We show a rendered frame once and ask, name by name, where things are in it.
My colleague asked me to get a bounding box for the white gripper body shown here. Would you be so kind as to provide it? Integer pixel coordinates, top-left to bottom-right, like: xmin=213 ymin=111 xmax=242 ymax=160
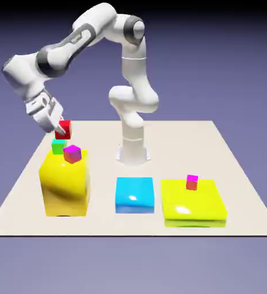
xmin=31 ymin=100 xmax=64 ymax=133

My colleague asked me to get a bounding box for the small red cube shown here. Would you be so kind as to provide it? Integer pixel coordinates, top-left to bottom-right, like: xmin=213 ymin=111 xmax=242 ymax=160
xmin=54 ymin=119 xmax=72 ymax=140

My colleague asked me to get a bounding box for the small green cube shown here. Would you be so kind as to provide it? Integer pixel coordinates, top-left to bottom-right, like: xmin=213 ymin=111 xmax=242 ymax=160
xmin=51 ymin=138 xmax=68 ymax=156

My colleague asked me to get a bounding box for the small magenta cube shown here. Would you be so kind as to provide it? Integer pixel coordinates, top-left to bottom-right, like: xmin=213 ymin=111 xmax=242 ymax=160
xmin=185 ymin=174 xmax=199 ymax=191
xmin=63 ymin=144 xmax=82 ymax=164

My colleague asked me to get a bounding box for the large tall yellow box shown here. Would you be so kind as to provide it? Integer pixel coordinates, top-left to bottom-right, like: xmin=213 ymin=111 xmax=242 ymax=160
xmin=38 ymin=149 xmax=90 ymax=217

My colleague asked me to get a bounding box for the large blue box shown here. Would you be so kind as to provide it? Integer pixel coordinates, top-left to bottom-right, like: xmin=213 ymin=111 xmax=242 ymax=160
xmin=115 ymin=177 xmax=155 ymax=215

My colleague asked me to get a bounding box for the large flat yellow box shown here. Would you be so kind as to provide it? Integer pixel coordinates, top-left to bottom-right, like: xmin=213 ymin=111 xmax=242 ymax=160
xmin=160 ymin=179 xmax=228 ymax=229

